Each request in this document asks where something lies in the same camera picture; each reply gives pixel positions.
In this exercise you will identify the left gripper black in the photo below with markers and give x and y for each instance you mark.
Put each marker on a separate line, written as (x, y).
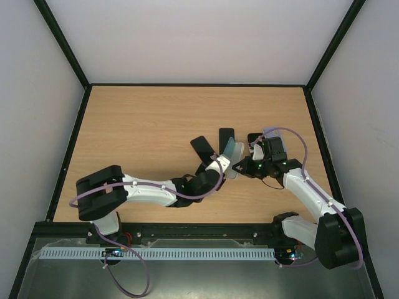
(221, 182)

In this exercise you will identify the green phone black screen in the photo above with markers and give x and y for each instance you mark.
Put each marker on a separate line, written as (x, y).
(224, 135)

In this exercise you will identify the black phone case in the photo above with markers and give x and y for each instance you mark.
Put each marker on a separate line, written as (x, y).
(252, 137)

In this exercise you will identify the light blue slotted cable duct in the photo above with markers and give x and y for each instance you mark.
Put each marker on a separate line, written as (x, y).
(91, 253)

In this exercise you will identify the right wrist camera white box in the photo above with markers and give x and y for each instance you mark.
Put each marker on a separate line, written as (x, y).
(257, 153)

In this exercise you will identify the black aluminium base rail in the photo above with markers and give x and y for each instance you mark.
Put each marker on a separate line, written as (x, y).
(271, 235)

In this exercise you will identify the black frame post left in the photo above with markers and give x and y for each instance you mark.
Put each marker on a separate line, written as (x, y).
(60, 38)

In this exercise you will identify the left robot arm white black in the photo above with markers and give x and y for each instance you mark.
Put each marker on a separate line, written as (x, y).
(101, 193)

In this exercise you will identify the purple phone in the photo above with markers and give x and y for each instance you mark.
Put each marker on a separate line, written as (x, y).
(203, 149)

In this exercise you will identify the light blue phone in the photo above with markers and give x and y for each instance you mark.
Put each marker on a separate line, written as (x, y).
(229, 148)

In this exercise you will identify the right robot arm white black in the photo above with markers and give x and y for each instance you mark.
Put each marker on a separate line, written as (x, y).
(337, 235)

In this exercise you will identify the black frame post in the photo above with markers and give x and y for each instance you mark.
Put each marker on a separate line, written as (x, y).
(60, 38)
(333, 45)

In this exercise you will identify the black frame post right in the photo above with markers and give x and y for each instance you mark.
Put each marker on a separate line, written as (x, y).
(333, 45)

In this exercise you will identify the lilac phone case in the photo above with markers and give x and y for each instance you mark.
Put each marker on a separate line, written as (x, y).
(270, 132)

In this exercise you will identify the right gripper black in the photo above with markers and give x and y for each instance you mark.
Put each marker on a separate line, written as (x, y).
(246, 163)

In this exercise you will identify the beige cased phone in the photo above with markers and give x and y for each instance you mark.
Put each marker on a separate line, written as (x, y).
(236, 156)

